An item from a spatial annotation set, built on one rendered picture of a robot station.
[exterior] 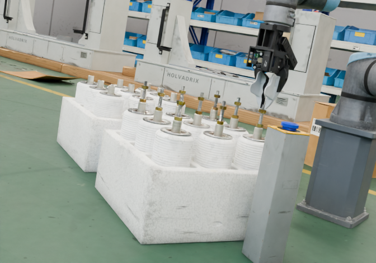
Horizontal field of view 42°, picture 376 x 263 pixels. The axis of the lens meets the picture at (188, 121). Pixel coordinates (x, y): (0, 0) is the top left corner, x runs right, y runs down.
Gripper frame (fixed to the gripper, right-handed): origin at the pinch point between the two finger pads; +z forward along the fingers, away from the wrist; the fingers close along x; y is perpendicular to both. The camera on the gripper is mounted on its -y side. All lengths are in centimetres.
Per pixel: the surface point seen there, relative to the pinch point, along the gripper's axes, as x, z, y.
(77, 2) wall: -644, -46, -435
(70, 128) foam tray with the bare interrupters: -74, 25, 1
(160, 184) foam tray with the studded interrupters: -5.0, 20.2, 30.1
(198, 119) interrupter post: -15.0, 7.8, 7.2
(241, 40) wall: -530, -38, -795
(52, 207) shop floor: -33, 35, 37
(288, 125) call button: 14.3, 1.9, 13.5
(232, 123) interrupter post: -10.6, 8.1, -3.2
